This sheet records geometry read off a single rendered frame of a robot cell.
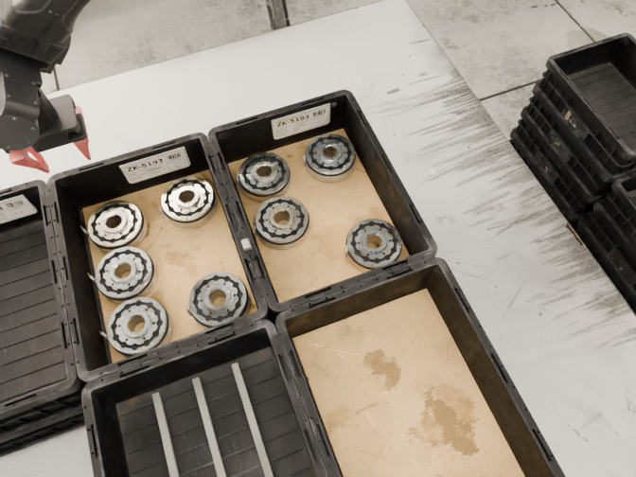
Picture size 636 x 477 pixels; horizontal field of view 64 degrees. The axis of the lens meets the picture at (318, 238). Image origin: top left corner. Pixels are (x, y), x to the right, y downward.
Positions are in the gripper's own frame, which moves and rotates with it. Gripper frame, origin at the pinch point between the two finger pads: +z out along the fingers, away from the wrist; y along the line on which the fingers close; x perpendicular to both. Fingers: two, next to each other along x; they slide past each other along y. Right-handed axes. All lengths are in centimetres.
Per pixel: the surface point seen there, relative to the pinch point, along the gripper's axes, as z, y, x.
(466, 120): 37, 84, 8
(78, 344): 13.3, -7.8, -23.8
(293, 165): 23.6, 36.6, 2.5
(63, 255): 13.2, -7.5, -7.4
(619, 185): 59, 127, -14
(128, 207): 20.4, 3.0, 3.0
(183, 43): 106, 29, 147
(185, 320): 23.4, 7.0, -21.8
